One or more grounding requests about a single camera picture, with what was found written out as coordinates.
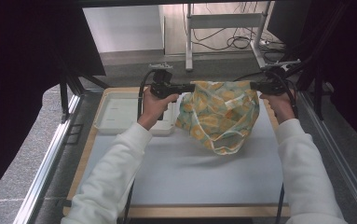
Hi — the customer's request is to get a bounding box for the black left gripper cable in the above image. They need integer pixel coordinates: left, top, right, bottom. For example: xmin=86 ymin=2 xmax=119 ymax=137
xmin=121 ymin=68 xmax=156 ymax=224

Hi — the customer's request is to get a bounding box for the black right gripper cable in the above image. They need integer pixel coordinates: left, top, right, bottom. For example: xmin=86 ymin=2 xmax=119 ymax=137
xmin=268 ymin=70 xmax=299 ymax=224

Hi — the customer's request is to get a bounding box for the aluminium frame rail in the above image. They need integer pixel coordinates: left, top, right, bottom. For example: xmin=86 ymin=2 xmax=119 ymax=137
xmin=12 ymin=93 xmax=83 ymax=224
xmin=299 ymin=91 xmax=357 ymax=224

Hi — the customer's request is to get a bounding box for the green orange patterned cloth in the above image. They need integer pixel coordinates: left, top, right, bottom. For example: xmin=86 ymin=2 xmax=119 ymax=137
xmin=174 ymin=80 xmax=261 ymax=156

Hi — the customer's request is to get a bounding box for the white shallow tray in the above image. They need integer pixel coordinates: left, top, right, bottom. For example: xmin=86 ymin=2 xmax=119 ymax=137
xmin=93 ymin=91 xmax=177 ymax=137

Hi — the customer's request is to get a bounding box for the black metal stand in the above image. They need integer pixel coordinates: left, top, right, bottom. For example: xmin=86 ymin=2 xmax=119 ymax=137
xmin=278 ymin=3 xmax=336 ymax=121
xmin=59 ymin=60 xmax=111 ymax=123

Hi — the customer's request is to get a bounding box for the person's right hand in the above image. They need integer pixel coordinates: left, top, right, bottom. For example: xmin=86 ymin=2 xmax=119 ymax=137
xmin=258 ymin=89 xmax=297 ymax=126

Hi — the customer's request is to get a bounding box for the white cabinet panel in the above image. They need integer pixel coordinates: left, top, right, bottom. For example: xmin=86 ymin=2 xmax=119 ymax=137
xmin=82 ymin=5 xmax=165 ymax=53

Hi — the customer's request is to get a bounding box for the black curtain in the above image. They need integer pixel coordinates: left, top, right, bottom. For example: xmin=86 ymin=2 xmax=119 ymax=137
xmin=291 ymin=0 xmax=357 ymax=154
xmin=0 ymin=0 xmax=106 ymax=210

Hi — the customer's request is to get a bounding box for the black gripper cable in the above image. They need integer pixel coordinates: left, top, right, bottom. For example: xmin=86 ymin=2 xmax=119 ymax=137
xmin=121 ymin=68 xmax=156 ymax=224
xmin=268 ymin=70 xmax=299 ymax=224

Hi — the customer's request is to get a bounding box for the white metal desk frame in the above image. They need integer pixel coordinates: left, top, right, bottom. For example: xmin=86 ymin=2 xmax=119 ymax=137
xmin=184 ymin=0 xmax=275 ymax=72

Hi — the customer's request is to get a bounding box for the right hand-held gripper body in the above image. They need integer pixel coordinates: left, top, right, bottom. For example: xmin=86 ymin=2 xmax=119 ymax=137
xmin=257 ymin=59 xmax=302 ymax=96

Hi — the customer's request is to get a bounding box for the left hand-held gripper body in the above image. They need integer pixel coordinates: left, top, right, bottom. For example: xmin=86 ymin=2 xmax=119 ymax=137
xmin=148 ymin=62 xmax=181 ymax=121

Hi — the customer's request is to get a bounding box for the person's left hand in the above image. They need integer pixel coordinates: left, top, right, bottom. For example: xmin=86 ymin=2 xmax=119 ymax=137
xmin=136 ymin=87 xmax=181 ymax=132

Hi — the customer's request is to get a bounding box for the tangle of black floor cables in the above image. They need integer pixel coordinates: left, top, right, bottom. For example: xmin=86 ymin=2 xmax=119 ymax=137
xmin=190 ymin=0 xmax=287 ymax=53

